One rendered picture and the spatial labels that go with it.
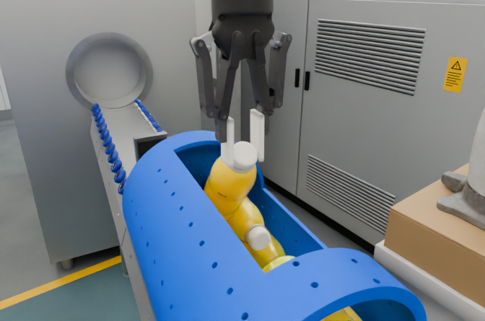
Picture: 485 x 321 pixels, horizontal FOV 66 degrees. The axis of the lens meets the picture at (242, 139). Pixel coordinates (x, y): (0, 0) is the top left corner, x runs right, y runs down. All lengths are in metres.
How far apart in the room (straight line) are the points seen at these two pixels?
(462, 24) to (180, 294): 1.58
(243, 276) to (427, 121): 1.60
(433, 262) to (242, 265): 0.46
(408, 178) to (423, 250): 1.28
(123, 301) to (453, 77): 1.89
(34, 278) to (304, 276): 2.17
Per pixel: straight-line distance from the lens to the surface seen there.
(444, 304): 0.82
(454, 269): 0.78
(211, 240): 0.47
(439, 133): 1.91
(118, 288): 2.24
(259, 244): 0.66
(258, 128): 0.51
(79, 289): 2.30
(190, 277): 0.46
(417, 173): 2.02
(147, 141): 1.13
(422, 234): 0.78
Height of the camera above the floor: 1.50
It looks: 23 degrees down
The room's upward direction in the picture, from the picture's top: straight up
